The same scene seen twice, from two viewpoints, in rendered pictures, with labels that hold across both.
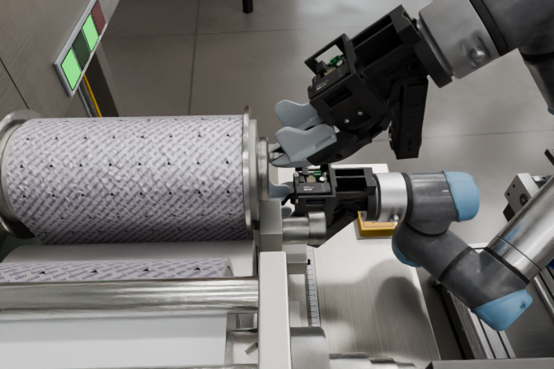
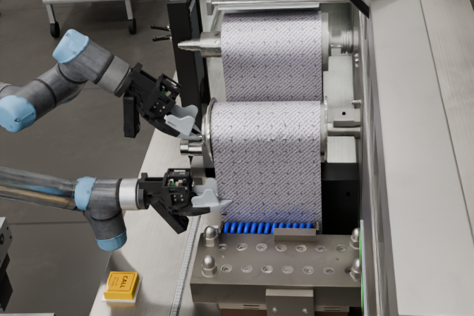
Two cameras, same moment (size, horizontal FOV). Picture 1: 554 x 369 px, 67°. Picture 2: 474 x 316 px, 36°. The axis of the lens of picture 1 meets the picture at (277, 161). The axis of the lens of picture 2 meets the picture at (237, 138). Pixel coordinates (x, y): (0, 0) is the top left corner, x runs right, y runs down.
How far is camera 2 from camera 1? 1.79 m
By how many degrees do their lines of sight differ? 97
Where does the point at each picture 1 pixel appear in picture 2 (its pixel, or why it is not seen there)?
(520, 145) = not seen: outside the picture
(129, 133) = (265, 105)
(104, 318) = (240, 5)
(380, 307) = (147, 237)
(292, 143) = (190, 112)
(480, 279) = not seen: hidden behind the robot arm
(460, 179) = (87, 182)
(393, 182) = (128, 181)
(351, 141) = not seen: hidden behind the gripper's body
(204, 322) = (222, 5)
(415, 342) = (135, 221)
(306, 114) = (179, 123)
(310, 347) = (204, 35)
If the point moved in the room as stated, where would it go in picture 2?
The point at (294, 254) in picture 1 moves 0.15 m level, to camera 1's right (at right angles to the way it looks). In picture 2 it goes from (199, 157) to (138, 156)
